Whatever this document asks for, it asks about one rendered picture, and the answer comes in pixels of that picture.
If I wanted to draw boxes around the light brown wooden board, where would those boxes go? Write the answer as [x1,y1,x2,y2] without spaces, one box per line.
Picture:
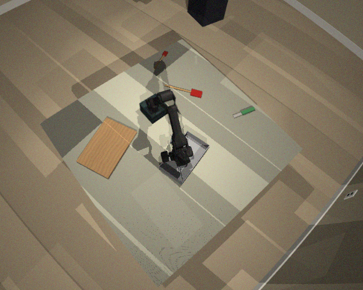
[77,117,137,179]

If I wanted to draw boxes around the red spatula with wooden handle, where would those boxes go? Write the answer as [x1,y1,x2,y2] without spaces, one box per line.
[164,85,203,98]

